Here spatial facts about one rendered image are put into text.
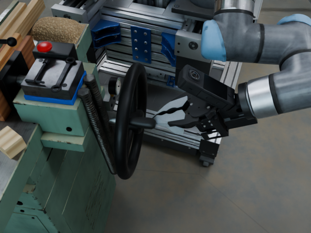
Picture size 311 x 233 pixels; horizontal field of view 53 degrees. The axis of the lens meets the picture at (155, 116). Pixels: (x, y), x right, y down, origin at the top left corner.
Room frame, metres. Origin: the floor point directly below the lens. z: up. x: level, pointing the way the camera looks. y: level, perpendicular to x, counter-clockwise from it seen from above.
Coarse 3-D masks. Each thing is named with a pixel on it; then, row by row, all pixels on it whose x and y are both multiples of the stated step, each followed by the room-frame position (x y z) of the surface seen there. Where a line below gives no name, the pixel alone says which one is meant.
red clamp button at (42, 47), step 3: (42, 42) 0.52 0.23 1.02; (45, 42) 0.52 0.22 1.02; (48, 42) 0.52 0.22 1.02; (39, 45) 0.51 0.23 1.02; (42, 45) 0.51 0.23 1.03; (45, 45) 0.51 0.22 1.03; (48, 45) 0.51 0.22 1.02; (51, 45) 0.51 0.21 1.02; (39, 48) 0.50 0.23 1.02; (42, 48) 0.50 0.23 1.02; (45, 48) 0.50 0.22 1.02; (48, 48) 0.50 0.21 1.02; (51, 48) 0.51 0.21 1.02; (39, 51) 0.50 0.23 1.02; (42, 51) 0.49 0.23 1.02; (45, 51) 0.49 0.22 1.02
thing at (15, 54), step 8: (16, 56) 0.51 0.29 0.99; (8, 64) 0.48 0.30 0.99; (16, 64) 0.50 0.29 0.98; (24, 64) 0.52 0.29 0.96; (0, 72) 0.46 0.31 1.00; (8, 72) 0.47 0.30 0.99; (16, 72) 0.49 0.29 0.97; (24, 72) 0.51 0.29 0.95; (0, 80) 0.44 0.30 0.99; (8, 80) 0.45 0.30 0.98; (16, 80) 0.48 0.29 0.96; (0, 88) 0.44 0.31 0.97; (8, 88) 0.44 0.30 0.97; (16, 88) 0.47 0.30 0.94; (8, 96) 0.44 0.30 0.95
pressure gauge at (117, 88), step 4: (112, 80) 0.76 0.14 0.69; (116, 80) 0.76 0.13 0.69; (120, 80) 0.79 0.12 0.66; (108, 84) 0.75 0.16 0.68; (112, 84) 0.74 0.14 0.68; (116, 84) 0.74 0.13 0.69; (120, 84) 0.78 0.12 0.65; (108, 88) 0.74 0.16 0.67; (112, 88) 0.73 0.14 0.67; (116, 88) 0.73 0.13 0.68; (112, 92) 0.73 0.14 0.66; (116, 92) 0.73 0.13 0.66; (112, 96) 0.76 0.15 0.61
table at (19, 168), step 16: (80, 48) 0.68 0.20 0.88; (16, 112) 0.44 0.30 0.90; (0, 128) 0.39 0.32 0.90; (16, 128) 0.39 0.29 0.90; (32, 128) 0.39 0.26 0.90; (32, 144) 0.36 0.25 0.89; (48, 144) 0.38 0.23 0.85; (64, 144) 0.38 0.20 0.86; (80, 144) 0.37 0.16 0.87; (0, 160) 0.31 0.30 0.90; (16, 160) 0.31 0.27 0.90; (32, 160) 0.34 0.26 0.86; (0, 176) 0.28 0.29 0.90; (16, 176) 0.29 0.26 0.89; (0, 192) 0.25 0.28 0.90; (16, 192) 0.27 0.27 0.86; (0, 208) 0.22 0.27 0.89; (0, 224) 0.20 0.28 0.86
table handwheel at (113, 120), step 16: (128, 80) 0.48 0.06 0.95; (144, 80) 0.60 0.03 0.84; (128, 96) 0.44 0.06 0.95; (144, 96) 0.60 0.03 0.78; (112, 112) 0.50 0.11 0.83; (128, 112) 0.41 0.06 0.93; (144, 112) 0.58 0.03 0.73; (128, 128) 0.46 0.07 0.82; (128, 144) 0.42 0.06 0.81; (128, 160) 0.44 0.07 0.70; (128, 176) 0.36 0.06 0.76
